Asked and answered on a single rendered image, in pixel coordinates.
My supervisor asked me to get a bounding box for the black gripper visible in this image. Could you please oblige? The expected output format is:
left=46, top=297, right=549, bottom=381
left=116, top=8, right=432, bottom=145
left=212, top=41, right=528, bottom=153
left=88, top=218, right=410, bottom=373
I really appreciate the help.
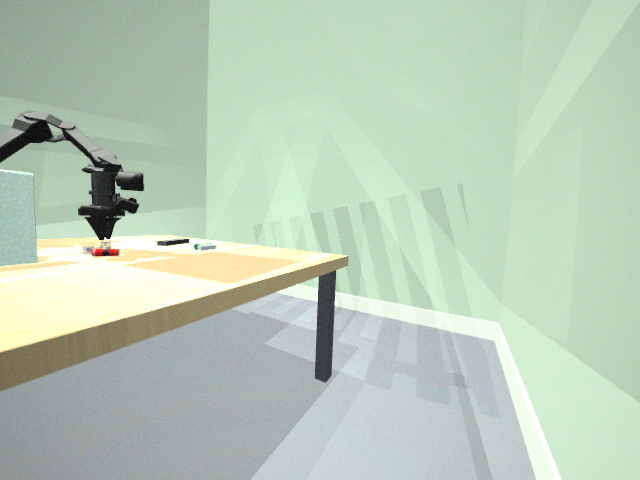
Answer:
left=78, top=187, right=125, bottom=240

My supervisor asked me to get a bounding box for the red cylindrical battery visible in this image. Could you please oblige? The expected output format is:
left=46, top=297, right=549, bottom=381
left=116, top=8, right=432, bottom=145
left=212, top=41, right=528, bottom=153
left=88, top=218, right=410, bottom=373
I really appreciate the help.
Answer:
left=92, top=249, right=120, bottom=257

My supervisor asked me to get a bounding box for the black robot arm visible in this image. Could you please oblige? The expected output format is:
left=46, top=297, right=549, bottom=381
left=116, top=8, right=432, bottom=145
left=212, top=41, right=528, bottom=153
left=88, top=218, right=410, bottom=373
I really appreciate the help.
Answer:
left=0, top=110, right=144, bottom=214

